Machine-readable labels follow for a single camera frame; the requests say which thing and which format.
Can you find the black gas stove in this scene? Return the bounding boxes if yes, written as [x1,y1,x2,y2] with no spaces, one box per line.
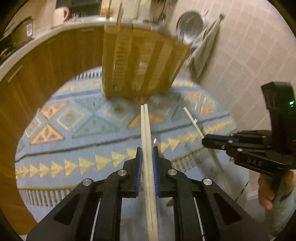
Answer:
[0,38,34,66]

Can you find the white electric kettle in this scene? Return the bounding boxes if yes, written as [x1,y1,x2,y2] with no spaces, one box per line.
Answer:
[52,6,70,28]

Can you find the round metal steamer tray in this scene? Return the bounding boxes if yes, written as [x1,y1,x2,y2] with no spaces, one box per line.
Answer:
[176,11,206,43]

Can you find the person's right forearm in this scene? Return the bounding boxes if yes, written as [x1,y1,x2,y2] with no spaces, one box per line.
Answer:
[266,185,296,238]

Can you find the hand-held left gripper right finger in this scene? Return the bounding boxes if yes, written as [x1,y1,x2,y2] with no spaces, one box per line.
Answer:
[152,146,270,241]

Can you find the wooden base cabinets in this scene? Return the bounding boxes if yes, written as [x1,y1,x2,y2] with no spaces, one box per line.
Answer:
[0,25,107,232]

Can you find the patterned blue tablecloth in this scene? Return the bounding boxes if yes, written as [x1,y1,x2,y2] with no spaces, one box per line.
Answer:
[15,67,238,209]

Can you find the pale green towel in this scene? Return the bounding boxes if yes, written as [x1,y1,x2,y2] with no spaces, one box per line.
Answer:
[186,17,221,79]

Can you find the brown rice cooker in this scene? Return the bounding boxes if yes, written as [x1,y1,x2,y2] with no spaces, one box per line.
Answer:
[10,16,35,45]

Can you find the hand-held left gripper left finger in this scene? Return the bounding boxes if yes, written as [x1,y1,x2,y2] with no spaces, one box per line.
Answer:
[26,147,144,241]

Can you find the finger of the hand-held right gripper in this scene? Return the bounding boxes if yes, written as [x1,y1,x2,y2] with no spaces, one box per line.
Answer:
[202,138,232,151]
[205,133,241,142]

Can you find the person's right hand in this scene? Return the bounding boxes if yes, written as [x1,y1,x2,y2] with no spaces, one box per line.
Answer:
[258,170,296,210]

